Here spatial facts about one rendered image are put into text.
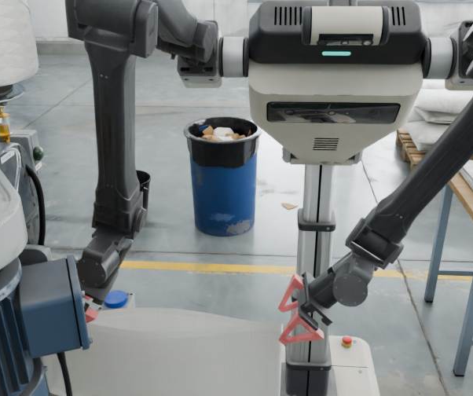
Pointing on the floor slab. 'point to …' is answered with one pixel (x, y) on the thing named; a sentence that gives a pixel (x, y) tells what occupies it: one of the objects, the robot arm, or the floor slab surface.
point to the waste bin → (223, 176)
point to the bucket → (144, 186)
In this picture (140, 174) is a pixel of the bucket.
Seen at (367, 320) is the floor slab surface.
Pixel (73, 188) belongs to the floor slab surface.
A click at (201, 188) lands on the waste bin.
